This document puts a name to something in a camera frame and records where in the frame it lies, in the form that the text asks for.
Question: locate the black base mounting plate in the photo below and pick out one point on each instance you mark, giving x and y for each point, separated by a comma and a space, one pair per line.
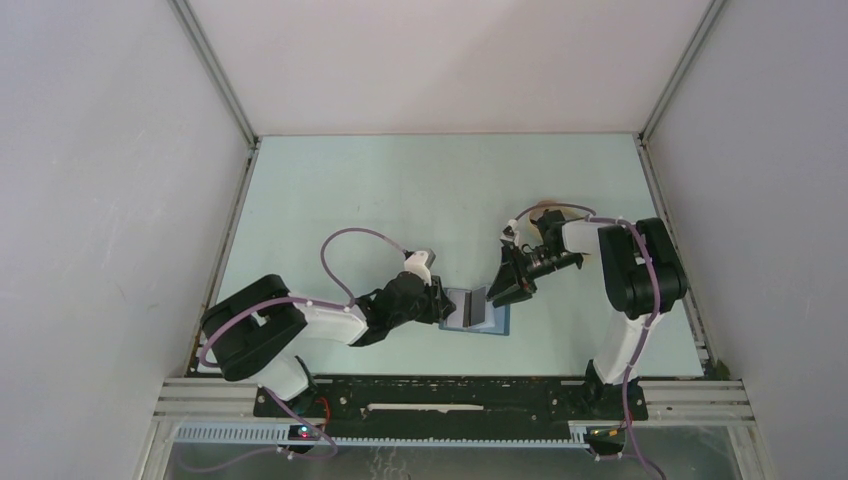
463, 407

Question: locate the blue card holder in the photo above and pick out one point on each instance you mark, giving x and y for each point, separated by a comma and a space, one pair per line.
498, 322

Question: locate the right controller board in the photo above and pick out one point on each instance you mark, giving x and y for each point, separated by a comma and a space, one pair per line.
606, 434

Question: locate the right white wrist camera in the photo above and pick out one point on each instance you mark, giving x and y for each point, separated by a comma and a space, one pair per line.
510, 234

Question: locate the grey striped card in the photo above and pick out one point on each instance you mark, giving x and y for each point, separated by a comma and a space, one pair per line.
456, 319

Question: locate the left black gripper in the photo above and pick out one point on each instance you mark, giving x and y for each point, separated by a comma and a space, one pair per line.
439, 305

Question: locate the white cable duct strip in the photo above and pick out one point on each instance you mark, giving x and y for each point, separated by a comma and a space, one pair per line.
284, 435

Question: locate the left controller board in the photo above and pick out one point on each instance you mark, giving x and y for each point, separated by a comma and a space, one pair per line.
303, 433

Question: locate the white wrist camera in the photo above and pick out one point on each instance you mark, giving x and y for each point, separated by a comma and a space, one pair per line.
510, 234
419, 263

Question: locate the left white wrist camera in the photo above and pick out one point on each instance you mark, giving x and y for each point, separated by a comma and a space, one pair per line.
419, 263

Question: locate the black credit card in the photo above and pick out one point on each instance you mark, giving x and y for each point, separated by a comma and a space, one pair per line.
475, 308

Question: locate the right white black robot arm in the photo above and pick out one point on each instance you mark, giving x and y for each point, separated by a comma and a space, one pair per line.
642, 273

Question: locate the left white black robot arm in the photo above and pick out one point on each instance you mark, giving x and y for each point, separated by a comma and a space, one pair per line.
248, 334

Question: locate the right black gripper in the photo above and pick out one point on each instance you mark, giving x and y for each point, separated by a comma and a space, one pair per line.
505, 285

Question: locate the controller board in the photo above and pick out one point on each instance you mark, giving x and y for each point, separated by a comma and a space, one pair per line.
606, 434
303, 433

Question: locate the aluminium frame rail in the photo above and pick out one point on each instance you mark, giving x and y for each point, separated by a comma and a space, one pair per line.
657, 402

